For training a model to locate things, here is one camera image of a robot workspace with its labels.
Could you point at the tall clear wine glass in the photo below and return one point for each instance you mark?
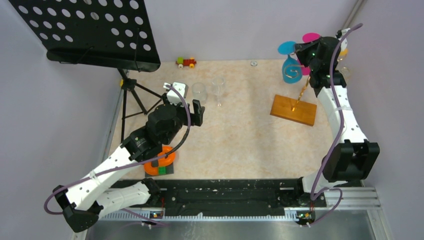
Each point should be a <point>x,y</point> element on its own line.
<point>218,88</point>

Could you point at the pink wine glass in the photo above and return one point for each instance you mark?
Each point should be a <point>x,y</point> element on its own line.
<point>308,37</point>

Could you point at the orange tape dispenser toy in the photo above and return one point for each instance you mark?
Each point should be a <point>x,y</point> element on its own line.
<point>160,167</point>

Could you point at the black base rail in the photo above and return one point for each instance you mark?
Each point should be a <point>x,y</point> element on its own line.
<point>230,197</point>

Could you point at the wooden gold wine glass rack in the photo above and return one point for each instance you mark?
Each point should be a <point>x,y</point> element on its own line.
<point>295,110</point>

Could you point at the small metal washer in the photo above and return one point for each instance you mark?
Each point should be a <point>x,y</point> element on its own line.
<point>253,63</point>

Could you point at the black perforated music stand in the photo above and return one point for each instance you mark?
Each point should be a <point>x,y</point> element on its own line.
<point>106,33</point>

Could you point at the short clear glass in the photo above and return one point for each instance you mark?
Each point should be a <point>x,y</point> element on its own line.
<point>199,92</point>

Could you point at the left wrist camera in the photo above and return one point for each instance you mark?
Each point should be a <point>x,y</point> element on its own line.
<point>176,91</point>

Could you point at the grey corner pipe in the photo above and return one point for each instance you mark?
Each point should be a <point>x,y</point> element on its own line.
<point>357,7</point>

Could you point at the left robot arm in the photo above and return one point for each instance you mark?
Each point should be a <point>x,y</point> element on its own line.
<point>89,199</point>

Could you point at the red green toy train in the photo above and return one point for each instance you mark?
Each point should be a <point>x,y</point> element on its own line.
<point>182,62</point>

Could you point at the yellow wine glass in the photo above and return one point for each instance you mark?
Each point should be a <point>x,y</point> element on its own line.
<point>342,55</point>

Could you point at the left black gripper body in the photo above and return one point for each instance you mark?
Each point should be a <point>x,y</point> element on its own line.
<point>195,119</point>

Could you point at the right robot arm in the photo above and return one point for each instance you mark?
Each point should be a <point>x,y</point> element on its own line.
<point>351,155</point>

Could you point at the blue wine glass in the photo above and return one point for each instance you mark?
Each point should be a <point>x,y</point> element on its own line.
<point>291,69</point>

